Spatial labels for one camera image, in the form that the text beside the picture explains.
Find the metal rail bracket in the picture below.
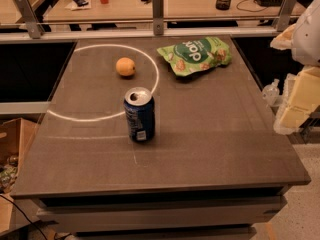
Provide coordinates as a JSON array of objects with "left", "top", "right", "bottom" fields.
[
  {"left": 14, "top": 0, "right": 44, "bottom": 39},
  {"left": 152, "top": 0, "right": 164, "bottom": 35},
  {"left": 272, "top": 0, "right": 297, "bottom": 32}
]

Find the green snack bag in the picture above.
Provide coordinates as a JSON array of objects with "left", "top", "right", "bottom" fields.
[{"left": 157, "top": 37, "right": 232, "bottom": 77}]

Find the cardboard box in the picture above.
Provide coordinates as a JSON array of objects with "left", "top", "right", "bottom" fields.
[{"left": 0, "top": 118, "right": 36, "bottom": 234}]

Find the left metal rail bracket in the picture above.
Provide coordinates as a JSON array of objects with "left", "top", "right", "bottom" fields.
[{"left": 14, "top": 0, "right": 44, "bottom": 39}]

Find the orange fruit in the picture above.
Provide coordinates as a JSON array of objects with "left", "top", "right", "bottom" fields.
[{"left": 116, "top": 57, "right": 135, "bottom": 77}]

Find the middle metal rail bracket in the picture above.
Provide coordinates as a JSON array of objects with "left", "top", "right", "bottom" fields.
[{"left": 152, "top": 0, "right": 164, "bottom": 35}]

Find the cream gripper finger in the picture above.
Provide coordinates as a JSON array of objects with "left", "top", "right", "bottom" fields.
[{"left": 280, "top": 66, "right": 320, "bottom": 128}]

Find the black floor cable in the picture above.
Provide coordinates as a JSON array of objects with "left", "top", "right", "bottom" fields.
[{"left": 0, "top": 193, "right": 49, "bottom": 240}]

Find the white drawer cabinet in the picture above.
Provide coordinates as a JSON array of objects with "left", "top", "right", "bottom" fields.
[{"left": 37, "top": 187, "right": 286, "bottom": 235}]

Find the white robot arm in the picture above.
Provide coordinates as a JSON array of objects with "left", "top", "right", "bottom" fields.
[{"left": 276, "top": 0, "right": 320, "bottom": 128}]

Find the clear plastic bottle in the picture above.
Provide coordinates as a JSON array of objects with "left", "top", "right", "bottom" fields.
[{"left": 262, "top": 79, "right": 280, "bottom": 106}]

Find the blue soda can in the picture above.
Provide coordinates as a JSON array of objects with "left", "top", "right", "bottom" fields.
[{"left": 123, "top": 87, "right": 155, "bottom": 142}]

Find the right metal rail bracket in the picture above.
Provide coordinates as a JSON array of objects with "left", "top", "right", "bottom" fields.
[{"left": 272, "top": 0, "right": 297, "bottom": 32}]

